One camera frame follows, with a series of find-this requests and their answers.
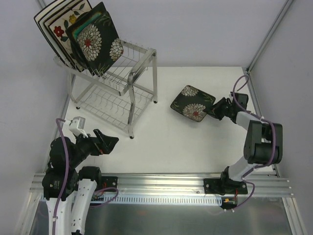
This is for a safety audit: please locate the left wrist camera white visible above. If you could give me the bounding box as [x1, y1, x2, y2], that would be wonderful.
[65, 117, 89, 138]

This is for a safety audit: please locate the right aluminium frame post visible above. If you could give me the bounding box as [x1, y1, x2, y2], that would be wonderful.
[246, 0, 294, 74]

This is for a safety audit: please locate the round cream plate brown rim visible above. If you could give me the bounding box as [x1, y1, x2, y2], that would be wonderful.
[69, 41, 86, 71]

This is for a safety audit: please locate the slotted cable duct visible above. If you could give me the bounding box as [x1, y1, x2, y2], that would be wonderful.
[91, 193, 222, 206]

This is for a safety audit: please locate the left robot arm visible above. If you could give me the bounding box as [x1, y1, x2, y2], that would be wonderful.
[42, 129, 119, 235]

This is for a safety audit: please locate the aluminium frame post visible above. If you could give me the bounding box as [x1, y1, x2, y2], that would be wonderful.
[36, 0, 47, 10]
[246, 0, 294, 74]

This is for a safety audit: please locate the cream floral square plate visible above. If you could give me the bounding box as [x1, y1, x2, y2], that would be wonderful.
[41, 0, 69, 66]
[47, 0, 92, 67]

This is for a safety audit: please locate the steel two-tier dish rack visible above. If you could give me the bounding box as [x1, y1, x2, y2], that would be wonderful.
[54, 41, 158, 139]

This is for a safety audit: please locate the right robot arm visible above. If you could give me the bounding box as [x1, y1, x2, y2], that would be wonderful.
[203, 92, 283, 195]

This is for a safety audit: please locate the left aluminium frame post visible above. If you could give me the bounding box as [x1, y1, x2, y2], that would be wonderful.
[36, 0, 47, 10]

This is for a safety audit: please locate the black dahlia square plate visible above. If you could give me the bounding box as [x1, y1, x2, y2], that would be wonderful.
[170, 85, 216, 122]
[73, 2, 124, 76]

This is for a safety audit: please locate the white square plate black rim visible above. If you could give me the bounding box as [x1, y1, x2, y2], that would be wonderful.
[33, 0, 68, 66]

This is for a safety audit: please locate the aluminium mounting rail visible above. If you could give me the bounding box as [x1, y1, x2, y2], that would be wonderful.
[29, 172, 293, 196]

